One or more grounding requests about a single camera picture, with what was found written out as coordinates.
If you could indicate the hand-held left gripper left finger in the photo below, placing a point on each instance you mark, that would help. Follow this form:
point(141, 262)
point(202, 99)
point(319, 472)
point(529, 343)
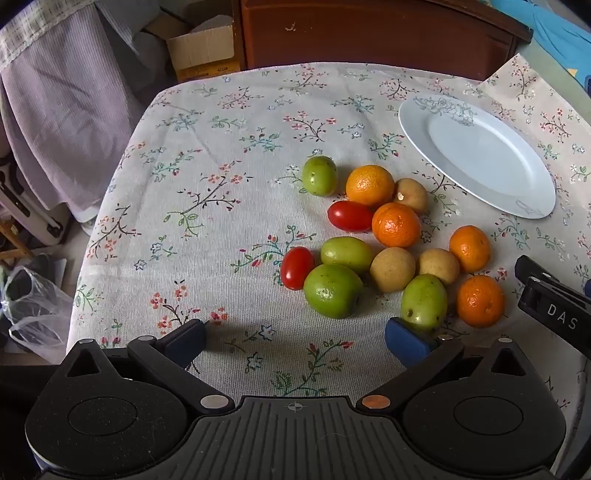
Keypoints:
point(184, 344)

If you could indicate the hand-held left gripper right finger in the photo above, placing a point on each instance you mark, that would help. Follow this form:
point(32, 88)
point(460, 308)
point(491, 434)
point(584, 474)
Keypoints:
point(408, 344)

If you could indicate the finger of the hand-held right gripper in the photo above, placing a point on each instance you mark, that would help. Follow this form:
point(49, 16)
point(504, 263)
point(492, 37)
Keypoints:
point(531, 268)

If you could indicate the pale spotted green jujube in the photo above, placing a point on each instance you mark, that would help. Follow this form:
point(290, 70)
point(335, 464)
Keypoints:
point(424, 302)

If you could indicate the orange mandarin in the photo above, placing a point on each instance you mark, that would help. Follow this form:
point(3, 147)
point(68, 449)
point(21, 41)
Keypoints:
point(480, 301)
point(369, 184)
point(470, 249)
point(397, 226)

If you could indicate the brown kiwi fruit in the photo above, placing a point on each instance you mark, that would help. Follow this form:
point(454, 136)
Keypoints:
point(413, 196)
point(392, 270)
point(438, 266)

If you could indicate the large green jujube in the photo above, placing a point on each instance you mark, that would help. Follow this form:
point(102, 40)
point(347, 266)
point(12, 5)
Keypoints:
point(332, 291)

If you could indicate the oval green jujube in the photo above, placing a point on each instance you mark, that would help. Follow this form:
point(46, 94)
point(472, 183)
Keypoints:
point(346, 254)

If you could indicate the white plate with line drawing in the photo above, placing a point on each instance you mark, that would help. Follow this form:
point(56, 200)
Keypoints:
point(485, 157)

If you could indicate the red cherry tomato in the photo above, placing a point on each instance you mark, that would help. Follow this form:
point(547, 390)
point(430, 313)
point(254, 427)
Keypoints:
point(298, 267)
point(350, 216)

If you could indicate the small green jujube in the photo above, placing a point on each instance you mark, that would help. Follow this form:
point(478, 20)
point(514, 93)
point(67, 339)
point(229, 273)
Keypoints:
point(319, 176)

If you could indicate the floral tablecloth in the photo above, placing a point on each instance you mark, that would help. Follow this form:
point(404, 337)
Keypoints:
point(207, 258)

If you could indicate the clear plastic bag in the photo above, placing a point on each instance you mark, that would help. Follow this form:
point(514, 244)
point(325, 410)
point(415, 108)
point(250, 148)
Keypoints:
point(37, 314)

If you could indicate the blue printed blanket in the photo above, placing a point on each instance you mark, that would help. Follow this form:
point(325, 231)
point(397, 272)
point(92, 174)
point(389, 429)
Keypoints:
point(554, 32)

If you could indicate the lilac checked cloth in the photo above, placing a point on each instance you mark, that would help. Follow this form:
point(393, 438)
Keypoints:
point(60, 115)

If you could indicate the open cardboard box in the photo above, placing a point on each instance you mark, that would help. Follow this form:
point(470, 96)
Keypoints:
point(203, 50)

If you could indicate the grey garment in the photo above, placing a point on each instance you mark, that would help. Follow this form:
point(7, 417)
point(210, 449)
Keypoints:
point(138, 46)

